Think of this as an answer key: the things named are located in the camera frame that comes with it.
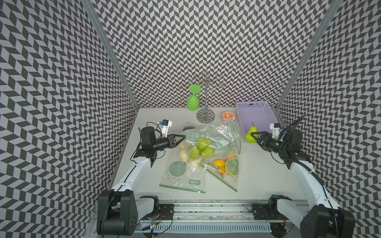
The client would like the chrome mug tree stand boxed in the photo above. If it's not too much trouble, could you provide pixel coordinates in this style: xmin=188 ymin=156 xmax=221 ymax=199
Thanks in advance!
xmin=190 ymin=71 xmax=224 ymax=124

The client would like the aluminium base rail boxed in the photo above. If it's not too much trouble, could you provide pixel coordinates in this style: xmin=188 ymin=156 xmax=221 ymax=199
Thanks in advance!
xmin=86 ymin=200 xmax=343 ymax=238

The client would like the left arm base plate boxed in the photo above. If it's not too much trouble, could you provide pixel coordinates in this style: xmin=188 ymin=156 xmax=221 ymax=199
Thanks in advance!
xmin=147 ymin=204 xmax=175 ymax=221

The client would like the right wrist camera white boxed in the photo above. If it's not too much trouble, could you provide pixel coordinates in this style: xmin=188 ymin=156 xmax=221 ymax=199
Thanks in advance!
xmin=270 ymin=123 xmax=284 ymax=139

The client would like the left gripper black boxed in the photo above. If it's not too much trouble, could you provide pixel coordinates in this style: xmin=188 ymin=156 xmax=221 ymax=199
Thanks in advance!
xmin=152 ymin=133 xmax=185 ymax=151

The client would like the zip bag with orange fruit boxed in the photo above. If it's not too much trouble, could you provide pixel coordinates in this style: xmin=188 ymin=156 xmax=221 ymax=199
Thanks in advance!
xmin=200 ymin=152 xmax=239 ymax=192

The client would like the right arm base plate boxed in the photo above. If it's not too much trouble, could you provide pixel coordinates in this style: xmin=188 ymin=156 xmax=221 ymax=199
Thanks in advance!
xmin=250 ymin=203 xmax=289 ymax=221

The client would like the purple plastic basket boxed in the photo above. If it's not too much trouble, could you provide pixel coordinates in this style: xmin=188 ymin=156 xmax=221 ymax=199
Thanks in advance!
xmin=235 ymin=101 xmax=279 ymax=142

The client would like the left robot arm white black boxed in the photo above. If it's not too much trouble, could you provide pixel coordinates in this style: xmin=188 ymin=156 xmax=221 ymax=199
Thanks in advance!
xmin=96 ymin=120 xmax=185 ymax=236

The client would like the lilac mug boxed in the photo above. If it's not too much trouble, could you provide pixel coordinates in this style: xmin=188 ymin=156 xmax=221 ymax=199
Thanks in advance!
xmin=183 ymin=122 xmax=195 ymax=131

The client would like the zip bag with green pears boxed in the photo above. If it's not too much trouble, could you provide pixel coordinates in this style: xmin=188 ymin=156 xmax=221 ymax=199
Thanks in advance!
xmin=182 ymin=118 xmax=242 ymax=159

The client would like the green pear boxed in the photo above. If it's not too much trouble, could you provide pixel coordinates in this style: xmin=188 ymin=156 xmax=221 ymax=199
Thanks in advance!
xmin=201 ymin=147 xmax=214 ymax=157
xmin=197 ymin=138 xmax=212 ymax=151
xmin=188 ymin=146 xmax=201 ymax=159
xmin=245 ymin=124 xmax=259 ymax=143

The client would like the zip bag with beige fruit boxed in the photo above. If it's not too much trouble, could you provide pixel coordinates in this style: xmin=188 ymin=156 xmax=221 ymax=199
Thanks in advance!
xmin=159 ymin=140 xmax=205 ymax=193

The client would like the green plastic goblet upside down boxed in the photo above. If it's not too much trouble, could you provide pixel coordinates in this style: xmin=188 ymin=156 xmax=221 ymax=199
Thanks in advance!
xmin=187 ymin=84 xmax=201 ymax=111

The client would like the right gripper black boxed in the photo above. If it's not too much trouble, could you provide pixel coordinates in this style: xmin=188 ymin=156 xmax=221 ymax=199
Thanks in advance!
xmin=250 ymin=131 xmax=287 ymax=154

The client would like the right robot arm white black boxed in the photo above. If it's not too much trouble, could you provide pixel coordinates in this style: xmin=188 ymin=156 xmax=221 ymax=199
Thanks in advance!
xmin=247 ymin=117 xmax=356 ymax=238

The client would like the orange patterned small bowl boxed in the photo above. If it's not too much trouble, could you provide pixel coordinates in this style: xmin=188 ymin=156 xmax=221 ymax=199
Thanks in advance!
xmin=221 ymin=111 xmax=236 ymax=120

